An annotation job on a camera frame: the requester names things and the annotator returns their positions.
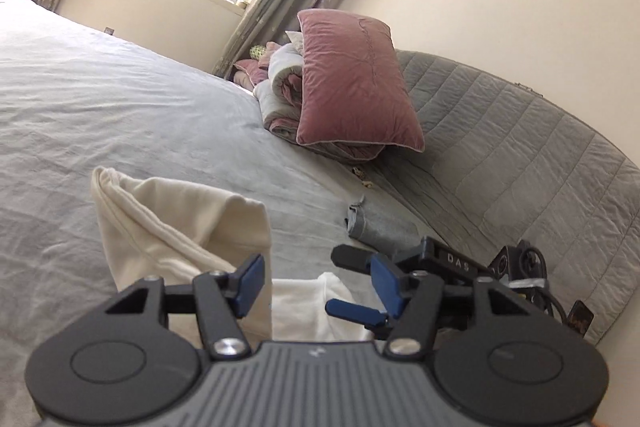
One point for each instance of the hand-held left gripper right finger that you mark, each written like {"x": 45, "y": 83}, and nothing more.
{"x": 387, "y": 284}

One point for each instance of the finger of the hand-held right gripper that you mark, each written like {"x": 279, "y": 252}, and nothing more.
{"x": 350, "y": 309}
{"x": 350, "y": 257}

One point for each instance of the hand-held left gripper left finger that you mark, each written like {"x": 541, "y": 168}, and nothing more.
{"x": 252, "y": 279}

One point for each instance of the white printed sweatshirt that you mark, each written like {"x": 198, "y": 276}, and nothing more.
{"x": 175, "y": 217}

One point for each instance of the folded grey sweater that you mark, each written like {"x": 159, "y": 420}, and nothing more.
{"x": 385, "y": 232}

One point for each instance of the grey quilted headboard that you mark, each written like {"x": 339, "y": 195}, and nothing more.
{"x": 500, "y": 157}

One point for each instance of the folded grey quilt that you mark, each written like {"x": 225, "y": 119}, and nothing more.
{"x": 280, "y": 97}

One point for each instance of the pink velvet pillow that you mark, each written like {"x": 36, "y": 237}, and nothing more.
{"x": 350, "y": 82}

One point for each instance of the small pink cushion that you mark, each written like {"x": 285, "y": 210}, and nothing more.
{"x": 245, "y": 74}

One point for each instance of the grey bed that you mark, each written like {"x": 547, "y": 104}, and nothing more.
{"x": 125, "y": 107}

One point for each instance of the white pillow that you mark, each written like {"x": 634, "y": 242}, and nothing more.
{"x": 295, "y": 41}

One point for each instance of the yellow green plush toy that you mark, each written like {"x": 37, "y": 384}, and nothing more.
{"x": 257, "y": 52}

